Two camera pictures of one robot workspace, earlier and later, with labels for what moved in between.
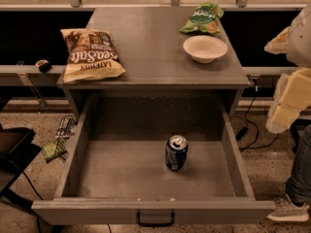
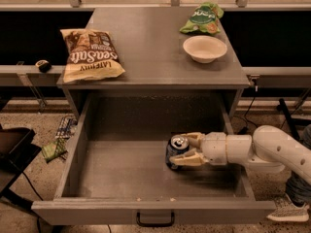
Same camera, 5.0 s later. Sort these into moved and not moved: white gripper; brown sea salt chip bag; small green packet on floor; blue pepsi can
Moved: white gripper
Not moved: blue pepsi can; brown sea salt chip bag; small green packet on floor
